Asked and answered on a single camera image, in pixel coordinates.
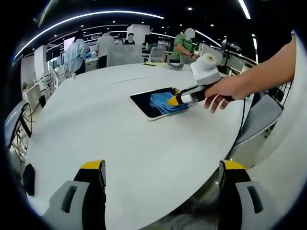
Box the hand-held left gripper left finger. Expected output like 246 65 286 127
42 159 107 230

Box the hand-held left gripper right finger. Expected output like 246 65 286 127
217 159 276 230

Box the blue cleaning cloth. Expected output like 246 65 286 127
149 92 189 115

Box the black tablet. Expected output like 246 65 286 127
129 87 192 122

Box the person's right hand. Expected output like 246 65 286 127
203 76 243 115

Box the black tripod stand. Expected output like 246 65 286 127
220 37 242 74

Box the white office chair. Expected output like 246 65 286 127
47 66 60 89
149 47 165 62

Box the person's white shirt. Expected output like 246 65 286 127
236 28 307 230

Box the black computer mouse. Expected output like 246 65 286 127
22 163 36 196

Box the grey office chair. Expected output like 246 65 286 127
231 94 285 159

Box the grey translucent panel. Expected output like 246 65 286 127
107 44 143 67

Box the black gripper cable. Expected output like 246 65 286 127
238 97 248 135

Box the pink wall screen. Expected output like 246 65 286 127
63 36 76 48

